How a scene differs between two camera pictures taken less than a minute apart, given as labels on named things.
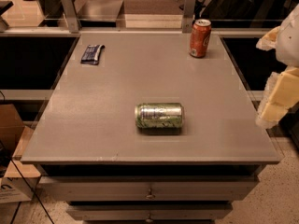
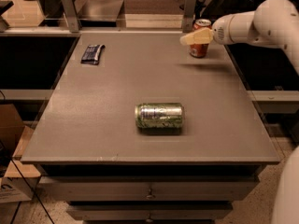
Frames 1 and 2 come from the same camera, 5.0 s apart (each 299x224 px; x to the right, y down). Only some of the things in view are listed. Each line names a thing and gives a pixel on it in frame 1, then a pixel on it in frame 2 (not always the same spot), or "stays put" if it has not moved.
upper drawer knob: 150,196 stays put
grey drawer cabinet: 144,127 stays put
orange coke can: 200,35 stays put
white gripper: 289,42 to 220,32
